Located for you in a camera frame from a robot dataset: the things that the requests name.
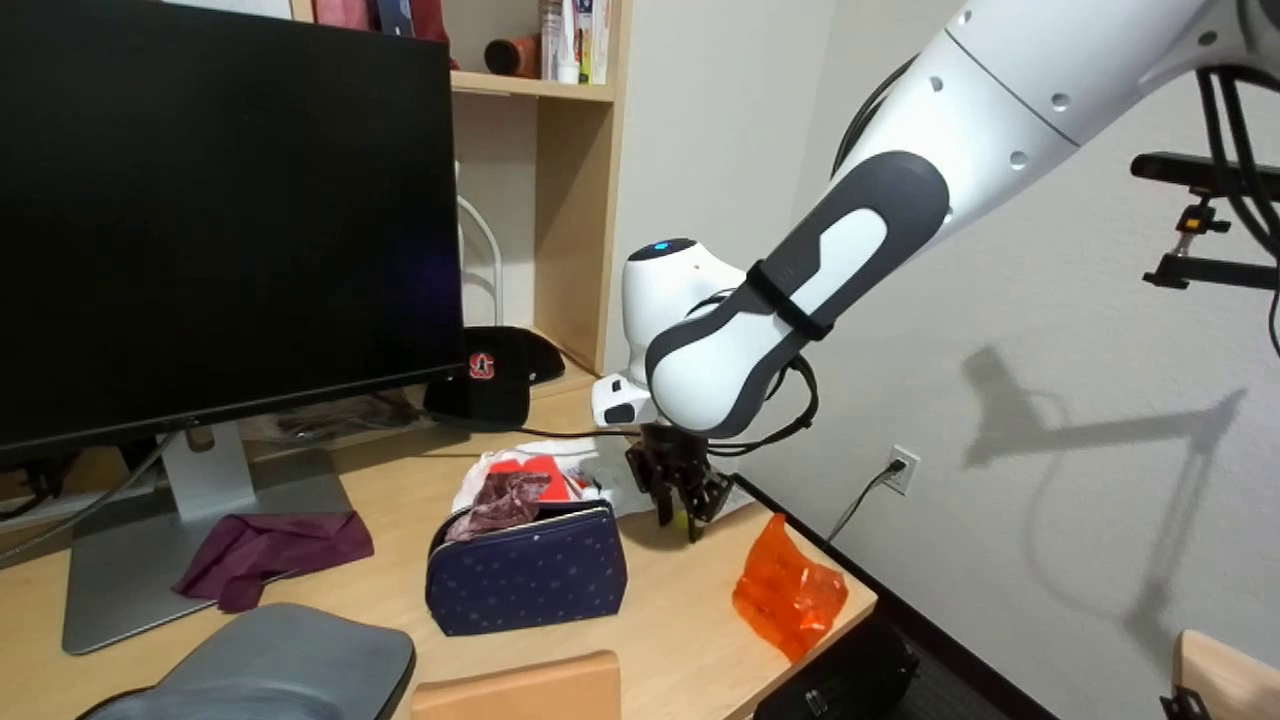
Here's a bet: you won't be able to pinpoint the navy dotted pouch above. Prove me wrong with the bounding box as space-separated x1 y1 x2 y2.
422 494 633 638

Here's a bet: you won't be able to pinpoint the grey padded cushion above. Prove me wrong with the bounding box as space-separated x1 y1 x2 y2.
76 601 421 720

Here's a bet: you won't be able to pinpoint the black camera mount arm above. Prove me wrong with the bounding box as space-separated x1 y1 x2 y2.
1129 146 1280 296

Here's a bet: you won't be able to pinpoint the black computer monitor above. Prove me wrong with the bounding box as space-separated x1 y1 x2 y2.
0 0 467 462

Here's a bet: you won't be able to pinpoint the red snack packet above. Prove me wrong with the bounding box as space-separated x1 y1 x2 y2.
443 450 590 545

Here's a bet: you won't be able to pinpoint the black power cable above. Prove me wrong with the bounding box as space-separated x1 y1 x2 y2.
820 462 900 548

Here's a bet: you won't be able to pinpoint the purple cloth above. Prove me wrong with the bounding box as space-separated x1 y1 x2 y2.
170 508 380 615

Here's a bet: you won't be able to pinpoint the light wooden box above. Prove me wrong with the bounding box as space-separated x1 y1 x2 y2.
408 647 623 720

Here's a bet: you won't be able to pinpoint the black cap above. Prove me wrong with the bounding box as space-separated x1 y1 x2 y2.
422 324 566 431

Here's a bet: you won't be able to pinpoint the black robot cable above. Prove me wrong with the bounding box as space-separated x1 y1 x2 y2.
703 349 823 459

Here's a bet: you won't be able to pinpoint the wooden bookshelf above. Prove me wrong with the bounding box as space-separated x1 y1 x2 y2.
286 0 633 381

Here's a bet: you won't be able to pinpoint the light wooden board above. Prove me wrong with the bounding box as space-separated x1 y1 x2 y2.
1167 622 1280 720

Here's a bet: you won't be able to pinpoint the orange plastic bag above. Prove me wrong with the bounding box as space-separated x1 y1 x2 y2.
726 508 853 666

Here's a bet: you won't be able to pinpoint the black case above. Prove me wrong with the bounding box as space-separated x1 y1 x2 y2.
746 615 929 720

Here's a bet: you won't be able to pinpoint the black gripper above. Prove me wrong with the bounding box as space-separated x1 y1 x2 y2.
621 419 724 545

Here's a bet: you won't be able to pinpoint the dark cylinder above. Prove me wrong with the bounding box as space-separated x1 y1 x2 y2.
481 30 540 80

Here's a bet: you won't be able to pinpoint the clear plastic bag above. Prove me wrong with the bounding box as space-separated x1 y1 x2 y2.
451 431 646 520

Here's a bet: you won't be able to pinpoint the silver monitor stand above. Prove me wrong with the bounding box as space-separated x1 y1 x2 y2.
56 419 360 659

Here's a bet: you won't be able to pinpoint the red books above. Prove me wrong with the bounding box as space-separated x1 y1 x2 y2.
306 0 451 44

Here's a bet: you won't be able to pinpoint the white cable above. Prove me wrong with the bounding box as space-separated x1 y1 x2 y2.
451 196 513 333

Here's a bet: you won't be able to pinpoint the white bottles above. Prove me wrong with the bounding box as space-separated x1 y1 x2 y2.
537 0 599 89

